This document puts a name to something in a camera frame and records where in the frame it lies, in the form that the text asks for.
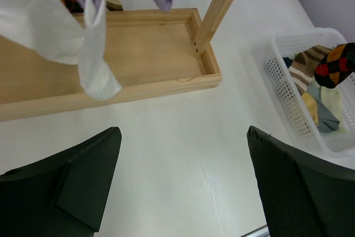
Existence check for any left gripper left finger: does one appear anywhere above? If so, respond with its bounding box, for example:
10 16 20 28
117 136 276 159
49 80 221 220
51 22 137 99
1 127 121 236

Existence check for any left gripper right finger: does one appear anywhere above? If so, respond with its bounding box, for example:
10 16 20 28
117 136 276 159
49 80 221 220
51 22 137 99
247 126 354 236

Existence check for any wooden hanger rack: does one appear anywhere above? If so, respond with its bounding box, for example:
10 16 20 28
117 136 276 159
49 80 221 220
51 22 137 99
1 0 233 121

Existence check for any grey sock in basket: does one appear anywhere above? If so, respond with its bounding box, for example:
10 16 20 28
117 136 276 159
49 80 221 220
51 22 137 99
307 81 339 133

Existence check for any mustard yellow sock in basket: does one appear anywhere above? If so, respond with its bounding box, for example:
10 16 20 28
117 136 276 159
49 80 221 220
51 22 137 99
302 92 319 126

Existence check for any pale yellow sock in basket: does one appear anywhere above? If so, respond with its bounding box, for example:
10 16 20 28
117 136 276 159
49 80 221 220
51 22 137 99
320 86 348 134

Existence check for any navy sock in basket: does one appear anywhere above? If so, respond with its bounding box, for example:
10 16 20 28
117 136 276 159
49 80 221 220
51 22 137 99
283 57 293 69

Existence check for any white plastic basket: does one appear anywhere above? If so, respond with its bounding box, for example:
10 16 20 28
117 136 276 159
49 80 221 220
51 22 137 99
265 28 354 158

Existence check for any white sock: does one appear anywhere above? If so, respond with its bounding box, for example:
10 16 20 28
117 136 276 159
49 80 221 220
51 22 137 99
1 0 122 100

